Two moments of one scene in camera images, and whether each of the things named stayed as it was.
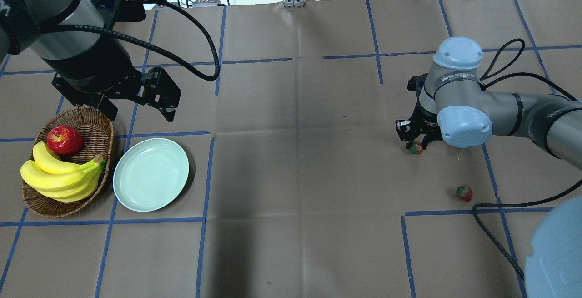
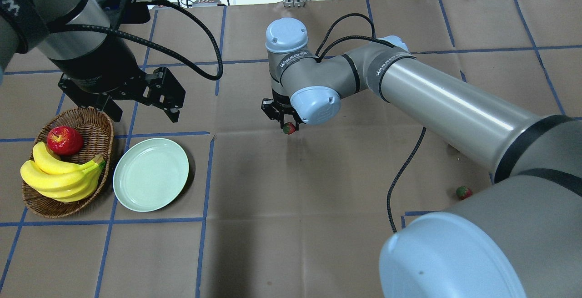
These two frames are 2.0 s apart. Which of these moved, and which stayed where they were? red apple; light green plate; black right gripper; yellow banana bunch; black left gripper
Moved: black right gripper
Stayed: black left gripper; yellow banana bunch; light green plate; red apple
